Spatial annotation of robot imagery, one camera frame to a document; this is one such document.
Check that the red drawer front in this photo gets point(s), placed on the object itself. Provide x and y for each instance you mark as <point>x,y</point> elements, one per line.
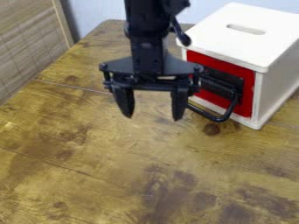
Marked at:
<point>225,81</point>

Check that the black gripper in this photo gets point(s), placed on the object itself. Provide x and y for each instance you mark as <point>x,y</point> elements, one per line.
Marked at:
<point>181,74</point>

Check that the white wooden drawer box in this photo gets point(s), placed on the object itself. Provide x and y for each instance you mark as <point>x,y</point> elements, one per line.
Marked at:
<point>250,42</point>

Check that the woven bamboo blind panel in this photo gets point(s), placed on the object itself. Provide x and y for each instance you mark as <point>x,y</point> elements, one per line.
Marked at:
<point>35,37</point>

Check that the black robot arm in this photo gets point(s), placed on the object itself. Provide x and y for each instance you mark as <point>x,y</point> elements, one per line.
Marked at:
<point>151,69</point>

